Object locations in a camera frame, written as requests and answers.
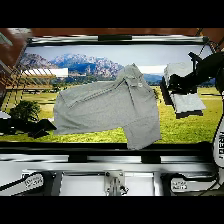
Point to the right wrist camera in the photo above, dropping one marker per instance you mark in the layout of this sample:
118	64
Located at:
194	58

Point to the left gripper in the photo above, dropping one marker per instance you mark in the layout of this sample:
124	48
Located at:
42	127

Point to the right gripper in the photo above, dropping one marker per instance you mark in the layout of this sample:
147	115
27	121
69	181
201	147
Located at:
181	83

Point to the grey shirt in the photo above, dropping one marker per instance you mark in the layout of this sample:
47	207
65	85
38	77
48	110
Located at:
110	106

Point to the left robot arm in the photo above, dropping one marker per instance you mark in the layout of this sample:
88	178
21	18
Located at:
30	182

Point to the light grey folded garment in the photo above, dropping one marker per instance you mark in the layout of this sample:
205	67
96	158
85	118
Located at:
190	101

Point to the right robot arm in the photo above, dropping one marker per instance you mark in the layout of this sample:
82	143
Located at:
218	146

